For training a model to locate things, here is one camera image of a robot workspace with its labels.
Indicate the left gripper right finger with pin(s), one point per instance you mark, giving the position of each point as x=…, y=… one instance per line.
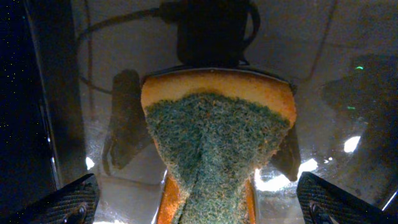
x=323, y=202

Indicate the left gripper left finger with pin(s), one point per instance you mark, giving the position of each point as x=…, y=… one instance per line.
x=74, y=203

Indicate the green and yellow sponge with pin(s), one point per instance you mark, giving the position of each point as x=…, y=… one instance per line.
x=213, y=129

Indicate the black rectangular sponge tray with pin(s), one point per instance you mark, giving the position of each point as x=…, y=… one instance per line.
x=71, y=70

